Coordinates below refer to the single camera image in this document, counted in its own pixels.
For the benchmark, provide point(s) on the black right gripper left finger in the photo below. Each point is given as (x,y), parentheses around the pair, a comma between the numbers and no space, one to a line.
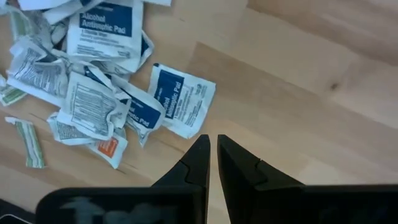
(140,205)

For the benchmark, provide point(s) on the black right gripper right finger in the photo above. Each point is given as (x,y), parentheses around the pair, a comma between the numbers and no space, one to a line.
(280,205)

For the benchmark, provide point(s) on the white alcohol pad packet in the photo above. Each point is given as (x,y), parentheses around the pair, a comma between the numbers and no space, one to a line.
(105,40)
(183,99)
(144,115)
(146,46)
(37,74)
(43,3)
(93,105)
(71,12)
(66,132)

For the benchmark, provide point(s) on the orange print white packet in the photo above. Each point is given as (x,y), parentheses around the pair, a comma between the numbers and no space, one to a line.
(109,147)

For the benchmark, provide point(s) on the green print bandage wrapper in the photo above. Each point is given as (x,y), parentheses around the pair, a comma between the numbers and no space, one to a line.
(11,95)
(29,143)
(28,28)

